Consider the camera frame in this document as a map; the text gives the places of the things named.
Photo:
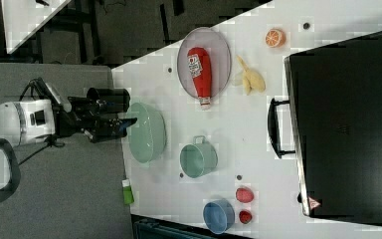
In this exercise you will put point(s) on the peeled banana toy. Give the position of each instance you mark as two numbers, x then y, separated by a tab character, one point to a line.
248	78

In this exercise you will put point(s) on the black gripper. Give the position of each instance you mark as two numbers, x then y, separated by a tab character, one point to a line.
96	118

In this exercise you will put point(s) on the green mug with handle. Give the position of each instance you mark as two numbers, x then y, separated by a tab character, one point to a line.
198	158

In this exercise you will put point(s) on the large red strawberry toy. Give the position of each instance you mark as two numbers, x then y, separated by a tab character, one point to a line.
244	195

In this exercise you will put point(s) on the orange slice toy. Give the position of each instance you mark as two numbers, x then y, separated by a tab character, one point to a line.
275	38

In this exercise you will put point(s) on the black toaster oven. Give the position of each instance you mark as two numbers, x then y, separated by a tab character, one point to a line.
335	103

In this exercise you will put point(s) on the black cylinder post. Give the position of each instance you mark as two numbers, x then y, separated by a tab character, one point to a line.
111	98

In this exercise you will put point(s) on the small red strawberry toy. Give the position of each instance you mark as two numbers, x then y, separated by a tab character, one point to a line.
245	216

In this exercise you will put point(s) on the grey round plate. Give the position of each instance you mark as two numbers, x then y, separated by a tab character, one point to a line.
220	58

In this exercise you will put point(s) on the dark teal crate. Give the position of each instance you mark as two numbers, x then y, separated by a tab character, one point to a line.
153	229

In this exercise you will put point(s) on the blue cup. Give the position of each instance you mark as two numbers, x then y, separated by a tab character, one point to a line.
219	216

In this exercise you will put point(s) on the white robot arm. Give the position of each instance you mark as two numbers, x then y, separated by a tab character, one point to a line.
46	122

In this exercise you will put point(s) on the red plush ketchup bottle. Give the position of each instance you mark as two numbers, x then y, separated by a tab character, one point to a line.
199	65

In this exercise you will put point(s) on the green perforated colander bowl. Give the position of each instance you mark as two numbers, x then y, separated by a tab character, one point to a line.
146	137

